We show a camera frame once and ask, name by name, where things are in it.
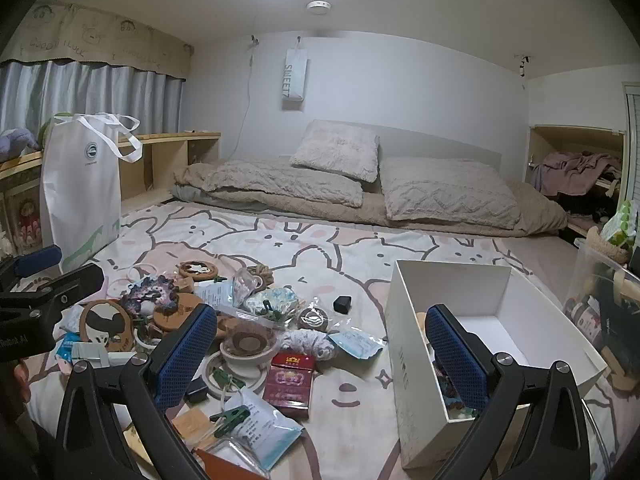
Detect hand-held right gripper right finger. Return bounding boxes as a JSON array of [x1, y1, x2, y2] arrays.
[[424, 304, 593, 480]]

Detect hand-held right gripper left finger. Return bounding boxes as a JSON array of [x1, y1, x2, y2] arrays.
[[52, 303, 219, 480]]

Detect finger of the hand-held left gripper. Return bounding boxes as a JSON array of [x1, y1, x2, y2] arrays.
[[22, 263, 106, 311], [0, 245, 63, 293]]

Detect white shoe box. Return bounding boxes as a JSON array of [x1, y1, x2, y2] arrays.
[[384, 259, 608, 471]]

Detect white blue medicine sachet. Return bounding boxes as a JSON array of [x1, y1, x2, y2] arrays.
[[215, 390, 305, 471]]

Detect clear plastic nail box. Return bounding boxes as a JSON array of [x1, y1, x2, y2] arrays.
[[197, 435, 276, 480]]

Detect person's left forearm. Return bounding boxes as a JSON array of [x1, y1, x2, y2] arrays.
[[0, 395, 57, 480]]

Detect person's left hand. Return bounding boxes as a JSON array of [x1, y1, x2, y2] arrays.
[[11, 360, 34, 393]]

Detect green clothes peg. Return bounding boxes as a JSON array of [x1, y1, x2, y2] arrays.
[[209, 406, 251, 436], [207, 367, 246, 390]]

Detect framed picture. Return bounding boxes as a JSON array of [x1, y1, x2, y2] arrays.
[[0, 180, 43, 256]]

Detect round cork coaster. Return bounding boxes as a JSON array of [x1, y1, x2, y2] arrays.
[[152, 292, 203, 333]]

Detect panda cork coaster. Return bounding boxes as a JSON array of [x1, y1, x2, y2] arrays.
[[80, 300, 136, 353]]

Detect wooden square card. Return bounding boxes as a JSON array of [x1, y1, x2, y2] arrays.
[[172, 410, 221, 448]]

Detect brown bandage roll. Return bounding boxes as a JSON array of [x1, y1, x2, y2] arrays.
[[222, 327, 276, 361]]

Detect small white printed sachet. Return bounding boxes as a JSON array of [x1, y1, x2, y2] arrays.
[[195, 282, 236, 311]]

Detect white tote bag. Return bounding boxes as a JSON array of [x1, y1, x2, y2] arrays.
[[39, 113, 143, 273]]

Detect cat print wooden coaster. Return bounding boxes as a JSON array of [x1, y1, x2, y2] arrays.
[[179, 260, 217, 281]]

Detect blue face mask packet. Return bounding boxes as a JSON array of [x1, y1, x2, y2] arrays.
[[330, 329, 385, 361]]

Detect clear plastic bag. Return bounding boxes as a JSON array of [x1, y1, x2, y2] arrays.
[[232, 267, 266, 306]]

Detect green white crumpled packet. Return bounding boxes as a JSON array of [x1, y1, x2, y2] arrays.
[[244, 287, 301, 321]]

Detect red cigarette pack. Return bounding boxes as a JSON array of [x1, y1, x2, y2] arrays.
[[262, 351, 316, 420]]

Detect purple plush toy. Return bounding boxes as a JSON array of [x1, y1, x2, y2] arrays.
[[0, 127, 41, 161]]

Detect brown scrunchie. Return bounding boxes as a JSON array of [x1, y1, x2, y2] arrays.
[[252, 264, 288, 288]]

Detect white crochet piece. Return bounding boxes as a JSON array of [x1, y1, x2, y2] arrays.
[[280, 329, 337, 361]]

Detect coaster in plastic wrap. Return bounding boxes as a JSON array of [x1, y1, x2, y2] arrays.
[[295, 300, 346, 333]]

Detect clear storage bin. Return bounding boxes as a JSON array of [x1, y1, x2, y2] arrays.
[[562, 237, 640, 391]]

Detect beige textured pillow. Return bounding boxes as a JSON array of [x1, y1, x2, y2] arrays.
[[381, 156, 523, 228]]

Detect wooden headboard shelf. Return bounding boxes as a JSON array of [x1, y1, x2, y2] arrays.
[[0, 130, 222, 211]]

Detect brown duvet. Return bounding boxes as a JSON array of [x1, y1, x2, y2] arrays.
[[172, 160, 571, 236]]

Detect beige textured blanket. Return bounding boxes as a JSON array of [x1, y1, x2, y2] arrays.
[[202, 159, 364, 208]]

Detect green snack packets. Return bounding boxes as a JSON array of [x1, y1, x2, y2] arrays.
[[600, 200, 638, 251]]

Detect grey bed headboard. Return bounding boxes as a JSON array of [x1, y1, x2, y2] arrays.
[[305, 120, 503, 171]]

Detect pile of clothes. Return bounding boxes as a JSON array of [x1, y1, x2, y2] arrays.
[[531, 150, 623, 198]]

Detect beige printed curtain valance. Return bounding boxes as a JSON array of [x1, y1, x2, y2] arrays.
[[15, 2, 195, 81]]

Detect fluffy cream pillow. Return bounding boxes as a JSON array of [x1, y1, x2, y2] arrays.
[[290, 121, 381, 183]]

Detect hanging white paper bag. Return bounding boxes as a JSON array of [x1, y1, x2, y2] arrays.
[[281, 35, 311, 111]]

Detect cork coaster with handle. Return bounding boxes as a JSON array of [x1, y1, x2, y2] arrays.
[[215, 316, 251, 336]]

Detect thin white tape ring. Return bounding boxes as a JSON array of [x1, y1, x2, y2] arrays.
[[205, 350, 271, 393]]

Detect wooden wall niche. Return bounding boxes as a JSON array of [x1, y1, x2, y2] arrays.
[[527, 125, 628, 238]]

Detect white hanging cable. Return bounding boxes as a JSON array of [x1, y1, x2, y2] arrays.
[[232, 0, 273, 163]]

